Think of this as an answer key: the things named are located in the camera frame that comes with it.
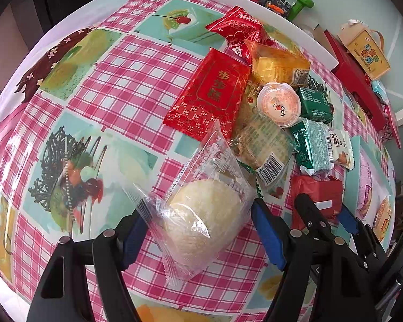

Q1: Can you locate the clear plastic bottle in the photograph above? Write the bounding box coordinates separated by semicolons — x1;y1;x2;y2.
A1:
300;20;319;37

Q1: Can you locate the red box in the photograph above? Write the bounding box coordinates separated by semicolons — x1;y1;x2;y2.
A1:
324;30;387;133

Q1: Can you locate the yellow house-shaped box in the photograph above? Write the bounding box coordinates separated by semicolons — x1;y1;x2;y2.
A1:
337;20;390;81

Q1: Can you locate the light blue wrapper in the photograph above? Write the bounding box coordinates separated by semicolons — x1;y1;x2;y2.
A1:
371;80;388;103

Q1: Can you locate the dark green packet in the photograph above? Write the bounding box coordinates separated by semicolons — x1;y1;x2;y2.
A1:
296;86;334;125

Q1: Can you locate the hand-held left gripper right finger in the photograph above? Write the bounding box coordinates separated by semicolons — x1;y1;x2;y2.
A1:
250;197;378;322

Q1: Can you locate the green and white packet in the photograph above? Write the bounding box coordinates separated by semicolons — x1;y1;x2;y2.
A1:
289;118;334;175

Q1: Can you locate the green dumbbell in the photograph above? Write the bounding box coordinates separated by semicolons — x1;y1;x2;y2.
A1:
287;0;314;22

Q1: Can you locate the clear-wrapped white pastry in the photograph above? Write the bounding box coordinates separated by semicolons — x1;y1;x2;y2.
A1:
123;119;257;289

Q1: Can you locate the thin red card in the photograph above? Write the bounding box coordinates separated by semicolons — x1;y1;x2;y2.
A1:
383;104;402;150

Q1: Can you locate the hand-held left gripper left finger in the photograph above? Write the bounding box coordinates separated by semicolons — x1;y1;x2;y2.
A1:
26;213;150;322

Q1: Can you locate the small white packet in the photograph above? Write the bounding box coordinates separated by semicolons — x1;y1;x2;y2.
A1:
326;128;355;170

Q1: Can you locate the small red packet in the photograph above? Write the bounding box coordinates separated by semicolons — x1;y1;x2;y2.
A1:
290;174;343;230

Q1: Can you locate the orange cracker packet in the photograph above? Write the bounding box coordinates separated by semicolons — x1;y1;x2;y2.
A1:
243;38;311;86

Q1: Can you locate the clear-wrapped brown pastry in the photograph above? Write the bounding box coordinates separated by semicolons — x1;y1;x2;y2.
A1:
230;111;294;185

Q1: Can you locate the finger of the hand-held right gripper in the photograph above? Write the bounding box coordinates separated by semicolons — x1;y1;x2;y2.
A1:
295;192;330;241
337;204;390;277

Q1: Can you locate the red gold-patterned packet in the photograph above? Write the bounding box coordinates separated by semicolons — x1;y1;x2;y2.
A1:
163;47;252;141

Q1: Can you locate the orange jelly cup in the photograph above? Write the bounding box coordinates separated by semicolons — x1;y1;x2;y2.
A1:
257;82;302;128

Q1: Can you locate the red snack packet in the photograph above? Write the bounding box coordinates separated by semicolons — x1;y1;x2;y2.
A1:
206;6;276;66

